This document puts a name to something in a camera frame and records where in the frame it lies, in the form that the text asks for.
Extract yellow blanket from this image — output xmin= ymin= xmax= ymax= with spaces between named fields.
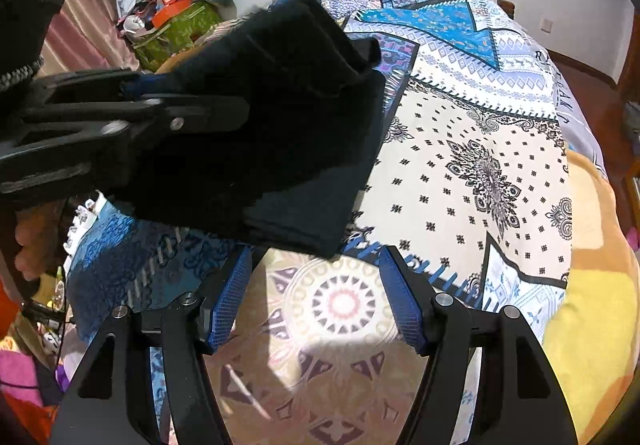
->
xmin=542 ymin=150 xmax=640 ymax=442

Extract person's left hand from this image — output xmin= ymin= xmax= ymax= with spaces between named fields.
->
xmin=15 ymin=204 xmax=67 ymax=282

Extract orange box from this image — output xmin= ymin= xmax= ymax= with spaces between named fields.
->
xmin=152 ymin=0 xmax=194 ymax=26

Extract black pants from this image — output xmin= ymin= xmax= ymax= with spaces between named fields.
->
xmin=95 ymin=0 xmax=388 ymax=258

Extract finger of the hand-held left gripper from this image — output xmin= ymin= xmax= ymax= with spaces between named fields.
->
xmin=17 ymin=94 xmax=251 ymax=147
xmin=30 ymin=68 xmax=171 ymax=102

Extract blue patchwork bedspread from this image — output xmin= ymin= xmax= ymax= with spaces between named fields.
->
xmin=65 ymin=0 xmax=574 ymax=445

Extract green fabric basket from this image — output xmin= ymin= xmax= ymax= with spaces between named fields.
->
xmin=131 ymin=0 xmax=226 ymax=73

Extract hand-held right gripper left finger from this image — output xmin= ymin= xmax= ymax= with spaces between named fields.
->
xmin=50 ymin=247 xmax=254 ymax=445

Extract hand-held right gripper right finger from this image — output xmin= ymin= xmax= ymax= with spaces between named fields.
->
xmin=377 ymin=245 xmax=591 ymax=445

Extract striped red curtain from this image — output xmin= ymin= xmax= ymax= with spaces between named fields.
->
xmin=42 ymin=0 xmax=136 ymax=76

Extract grey white duvet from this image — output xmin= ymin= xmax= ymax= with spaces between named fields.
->
xmin=500 ymin=0 xmax=609 ymax=176

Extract magenta cloth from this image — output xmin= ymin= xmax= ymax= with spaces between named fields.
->
xmin=0 ymin=350 xmax=62 ymax=407

